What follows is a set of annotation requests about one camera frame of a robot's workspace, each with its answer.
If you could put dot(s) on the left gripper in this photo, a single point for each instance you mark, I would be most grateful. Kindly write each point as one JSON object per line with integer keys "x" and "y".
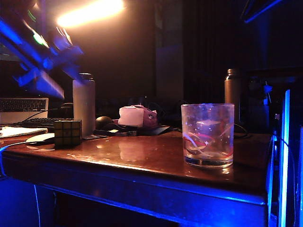
{"x": 42, "y": 59}

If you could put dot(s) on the Rubik's cube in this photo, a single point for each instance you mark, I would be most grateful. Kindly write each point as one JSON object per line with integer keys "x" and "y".
{"x": 68, "y": 133}

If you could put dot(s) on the printed clear glass cup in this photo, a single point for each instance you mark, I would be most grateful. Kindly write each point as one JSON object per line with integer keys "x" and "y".
{"x": 208, "y": 137}

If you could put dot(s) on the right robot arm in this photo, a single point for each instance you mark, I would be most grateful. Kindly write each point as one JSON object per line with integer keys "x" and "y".
{"x": 260, "y": 10}

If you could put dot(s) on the white insulated bottle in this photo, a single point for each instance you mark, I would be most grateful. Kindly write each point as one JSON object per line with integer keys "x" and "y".
{"x": 84, "y": 108}

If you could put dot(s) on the silver laptop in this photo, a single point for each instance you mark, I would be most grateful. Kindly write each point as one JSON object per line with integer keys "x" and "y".
{"x": 23, "y": 106}

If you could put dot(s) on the black keyboard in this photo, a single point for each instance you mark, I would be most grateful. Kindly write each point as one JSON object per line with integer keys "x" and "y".
{"x": 45, "y": 123}

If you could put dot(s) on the glowing tube light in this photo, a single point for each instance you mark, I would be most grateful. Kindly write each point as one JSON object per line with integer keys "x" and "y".
{"x": 90, "y": 13}

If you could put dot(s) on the white computer mouse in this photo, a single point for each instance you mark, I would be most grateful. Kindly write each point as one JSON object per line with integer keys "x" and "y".
{"x": 41, "y": 137}

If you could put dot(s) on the black round object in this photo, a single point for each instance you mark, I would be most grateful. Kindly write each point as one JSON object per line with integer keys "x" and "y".
{"x": 103, "y": 121}

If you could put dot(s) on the white paper notebook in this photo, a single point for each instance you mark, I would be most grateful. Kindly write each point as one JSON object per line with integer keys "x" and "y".
{"x": 21, "y": 131}

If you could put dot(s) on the flat coaster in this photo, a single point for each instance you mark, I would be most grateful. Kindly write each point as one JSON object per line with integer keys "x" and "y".
{"x": 94, "y": 136}

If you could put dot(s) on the black flat pouch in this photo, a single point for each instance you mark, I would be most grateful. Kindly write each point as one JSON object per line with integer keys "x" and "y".
{"x": 118, "y": 132}

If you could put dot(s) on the dark flat tray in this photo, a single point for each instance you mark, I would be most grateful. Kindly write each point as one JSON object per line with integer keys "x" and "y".
{"x": 154, "y": 130}

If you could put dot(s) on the dark metal bottle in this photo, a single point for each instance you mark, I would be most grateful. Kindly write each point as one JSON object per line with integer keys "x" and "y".
{"x": 232, "y": 94}

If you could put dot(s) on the blue white hanging tag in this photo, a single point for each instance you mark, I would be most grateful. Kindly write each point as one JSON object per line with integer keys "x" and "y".
{"x": 268, "y": 91}

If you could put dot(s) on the blue lit upright panel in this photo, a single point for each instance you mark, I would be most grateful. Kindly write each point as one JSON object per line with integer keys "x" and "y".
{"x": 284, "y": 153}

